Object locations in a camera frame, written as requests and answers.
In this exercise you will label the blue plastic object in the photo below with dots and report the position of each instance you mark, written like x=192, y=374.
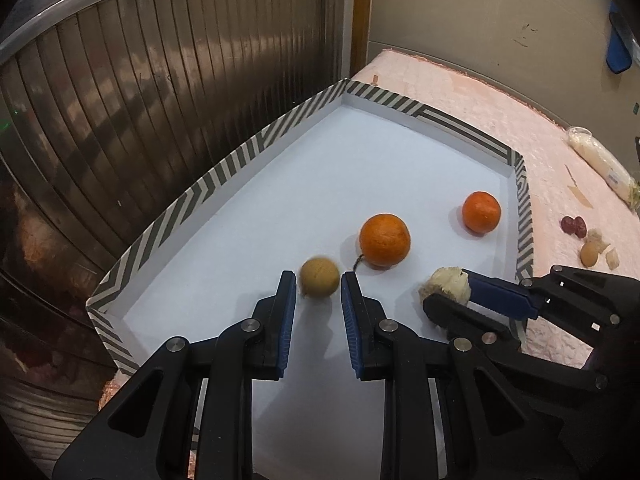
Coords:
x=617, y=47

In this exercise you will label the striped rim white tray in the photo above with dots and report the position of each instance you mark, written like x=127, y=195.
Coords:
x=350, y=160

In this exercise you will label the wooden door frame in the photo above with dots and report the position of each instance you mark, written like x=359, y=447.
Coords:
x=361, y=15

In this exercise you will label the tan paper scrap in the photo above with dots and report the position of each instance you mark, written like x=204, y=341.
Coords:
x=581, y=196

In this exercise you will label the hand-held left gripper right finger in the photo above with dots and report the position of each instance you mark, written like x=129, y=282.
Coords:
x=350, y=325

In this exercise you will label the metal shutter door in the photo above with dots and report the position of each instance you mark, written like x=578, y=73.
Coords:
x=150, y=110

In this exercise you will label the pink quilted bedspread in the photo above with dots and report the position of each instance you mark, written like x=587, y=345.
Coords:
x=475, y=110

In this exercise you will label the brown longan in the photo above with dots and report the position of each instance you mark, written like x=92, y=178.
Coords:
x=319, y=278
x=589, y=256

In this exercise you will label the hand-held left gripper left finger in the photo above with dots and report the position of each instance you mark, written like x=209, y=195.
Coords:
x=286, y=322

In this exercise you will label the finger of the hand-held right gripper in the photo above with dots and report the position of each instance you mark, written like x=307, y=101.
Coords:
x=465, y=317
x=495, y=297

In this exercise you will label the beige crumbly lump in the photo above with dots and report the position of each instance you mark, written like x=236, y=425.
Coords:
x=450, y=284

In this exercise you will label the white plastic bag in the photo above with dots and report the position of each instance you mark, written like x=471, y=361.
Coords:
x=597, y=157

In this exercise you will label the pale peel piece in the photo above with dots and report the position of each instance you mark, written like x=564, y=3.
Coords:
x=613, y=258
x=596, y=238

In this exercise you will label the small orange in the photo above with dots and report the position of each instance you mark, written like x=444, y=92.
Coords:
x=481, y=212

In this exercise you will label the large orange with stem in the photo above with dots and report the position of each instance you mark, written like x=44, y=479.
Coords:
x=384, y=247

